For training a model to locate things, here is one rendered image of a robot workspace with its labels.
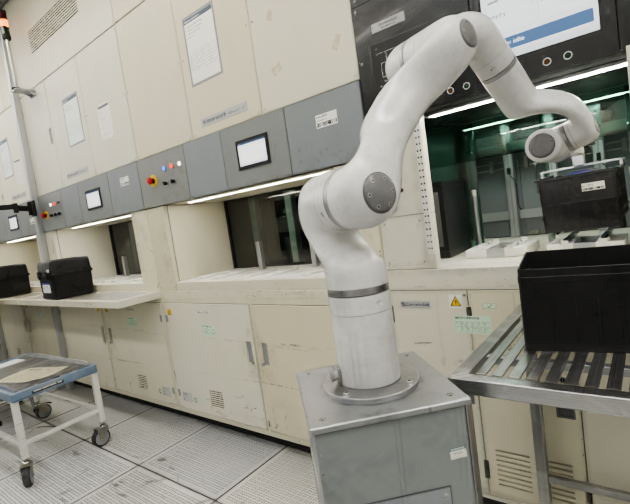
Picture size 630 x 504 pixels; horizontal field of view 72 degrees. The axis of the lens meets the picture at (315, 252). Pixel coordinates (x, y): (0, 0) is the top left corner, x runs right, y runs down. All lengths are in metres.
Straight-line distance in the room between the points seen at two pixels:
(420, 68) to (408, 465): 0.73
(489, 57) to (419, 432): 0.82
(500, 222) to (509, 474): 1.20
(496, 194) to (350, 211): 1.68
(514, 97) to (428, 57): 0.33
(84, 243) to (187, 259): 1.52
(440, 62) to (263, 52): 1.15
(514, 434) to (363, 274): 0.99
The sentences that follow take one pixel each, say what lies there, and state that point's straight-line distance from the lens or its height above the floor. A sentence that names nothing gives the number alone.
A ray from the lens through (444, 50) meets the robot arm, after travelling 0.94.
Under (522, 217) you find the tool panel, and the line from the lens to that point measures 2.33.
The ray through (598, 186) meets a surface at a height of 1.07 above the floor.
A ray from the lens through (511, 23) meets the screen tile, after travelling 1.48.
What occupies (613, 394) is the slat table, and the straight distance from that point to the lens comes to 0.85.
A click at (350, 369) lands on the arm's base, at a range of 0.83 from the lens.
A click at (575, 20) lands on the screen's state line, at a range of 1.45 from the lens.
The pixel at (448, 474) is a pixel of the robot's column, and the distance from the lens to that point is 0.86.
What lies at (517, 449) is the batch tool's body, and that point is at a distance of 1.66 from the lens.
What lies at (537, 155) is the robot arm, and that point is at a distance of 1.26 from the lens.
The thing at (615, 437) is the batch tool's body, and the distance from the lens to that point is 1.57.
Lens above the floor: 1.10
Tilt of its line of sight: 4 degrees down
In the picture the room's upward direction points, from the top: 8 degrees counter-clockwise
